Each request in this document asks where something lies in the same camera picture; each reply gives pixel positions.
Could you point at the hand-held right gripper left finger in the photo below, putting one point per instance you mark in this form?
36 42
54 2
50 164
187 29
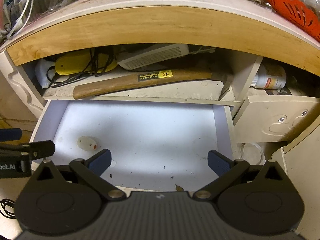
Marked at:
101 160

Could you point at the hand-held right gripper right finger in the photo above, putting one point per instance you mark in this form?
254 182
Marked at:
218 163

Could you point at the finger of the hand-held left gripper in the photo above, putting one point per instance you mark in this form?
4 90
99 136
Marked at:
10 134
43 148

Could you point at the small white red-tipped plastic piece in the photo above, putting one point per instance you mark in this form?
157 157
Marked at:
86 143

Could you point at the wide cream drawer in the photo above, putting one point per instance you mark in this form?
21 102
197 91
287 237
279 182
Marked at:
150 135

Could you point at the small cream drawer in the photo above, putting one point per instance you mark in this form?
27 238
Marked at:
255 120

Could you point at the brown leaf scrap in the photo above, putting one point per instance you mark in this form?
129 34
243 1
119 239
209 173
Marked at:
179 188

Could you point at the white plastic bag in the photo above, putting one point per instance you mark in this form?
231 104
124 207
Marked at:
41 76

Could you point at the cream cabinet door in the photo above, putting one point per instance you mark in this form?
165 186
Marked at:
305 167

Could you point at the yellow plastic device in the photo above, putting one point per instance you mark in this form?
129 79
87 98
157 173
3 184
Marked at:
72 63

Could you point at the dark printed booklet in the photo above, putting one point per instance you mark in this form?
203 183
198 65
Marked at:
282 91

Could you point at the white pill bottle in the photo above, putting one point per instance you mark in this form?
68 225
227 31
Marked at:
270 78

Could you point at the white vented box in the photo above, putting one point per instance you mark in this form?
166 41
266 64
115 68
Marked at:
150 57

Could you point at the cream wooden cabinet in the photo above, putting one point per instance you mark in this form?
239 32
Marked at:
150 25

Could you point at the orange plastic basket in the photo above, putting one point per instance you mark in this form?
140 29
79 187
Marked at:
295 12

